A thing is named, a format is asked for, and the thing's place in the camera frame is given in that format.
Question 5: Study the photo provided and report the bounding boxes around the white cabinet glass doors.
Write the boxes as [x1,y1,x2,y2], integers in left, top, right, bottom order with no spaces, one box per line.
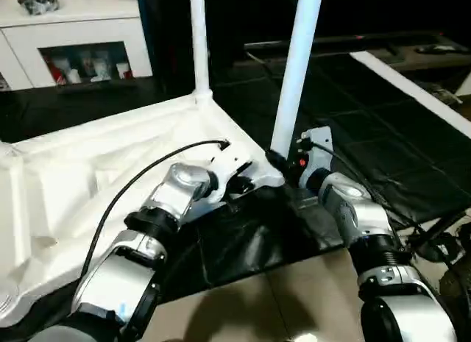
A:
[0,9,154,91]

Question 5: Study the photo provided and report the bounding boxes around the black box gold label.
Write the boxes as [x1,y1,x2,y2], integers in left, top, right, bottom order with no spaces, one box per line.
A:
[138,0,251,96]

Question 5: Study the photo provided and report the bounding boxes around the white plastic table leg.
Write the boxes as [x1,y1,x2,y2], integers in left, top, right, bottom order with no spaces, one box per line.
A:
[0,279,21,316]
[189,0,214,100]
[270,0,325,157]

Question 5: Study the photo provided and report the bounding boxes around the speckled ornament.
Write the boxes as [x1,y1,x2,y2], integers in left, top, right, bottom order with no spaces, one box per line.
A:
[16,0,60,15]

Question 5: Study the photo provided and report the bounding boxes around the tangled pale wires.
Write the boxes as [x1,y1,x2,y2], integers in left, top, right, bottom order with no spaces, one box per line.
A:
[432,82,465,107]

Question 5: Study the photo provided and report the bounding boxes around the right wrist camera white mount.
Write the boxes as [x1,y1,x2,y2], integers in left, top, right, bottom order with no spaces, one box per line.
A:
[297,125,334,188]

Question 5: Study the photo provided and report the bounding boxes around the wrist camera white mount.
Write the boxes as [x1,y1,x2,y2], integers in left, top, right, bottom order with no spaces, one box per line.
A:
[209,150,255,205]
[297,125,334,188]

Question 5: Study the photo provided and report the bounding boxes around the black left camera cable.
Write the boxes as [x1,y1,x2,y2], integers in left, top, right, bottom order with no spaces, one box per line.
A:
[80,139,232,280]

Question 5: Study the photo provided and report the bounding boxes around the grey floor box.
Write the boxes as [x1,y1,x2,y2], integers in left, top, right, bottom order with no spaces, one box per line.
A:
[415,231,465,264]

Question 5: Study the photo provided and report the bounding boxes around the silver metal rail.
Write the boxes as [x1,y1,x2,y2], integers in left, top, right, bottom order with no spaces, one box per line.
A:
[244,35,453,51]

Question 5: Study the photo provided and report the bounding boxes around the small black flat gadget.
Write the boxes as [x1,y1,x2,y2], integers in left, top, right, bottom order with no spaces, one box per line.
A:
[417,43,461,54]

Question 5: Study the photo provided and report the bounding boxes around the white flat board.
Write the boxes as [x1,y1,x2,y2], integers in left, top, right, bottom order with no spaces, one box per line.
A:
[349,50,471,140]

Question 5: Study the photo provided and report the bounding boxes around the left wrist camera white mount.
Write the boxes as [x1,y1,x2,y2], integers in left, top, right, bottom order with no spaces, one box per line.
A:
[209,150,255,205]

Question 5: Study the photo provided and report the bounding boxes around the black mat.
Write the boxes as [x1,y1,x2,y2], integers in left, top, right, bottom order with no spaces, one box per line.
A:
[0,49,471,323]

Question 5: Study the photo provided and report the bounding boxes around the black stand leg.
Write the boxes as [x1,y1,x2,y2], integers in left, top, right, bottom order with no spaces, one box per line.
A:
[404,209,471,246]

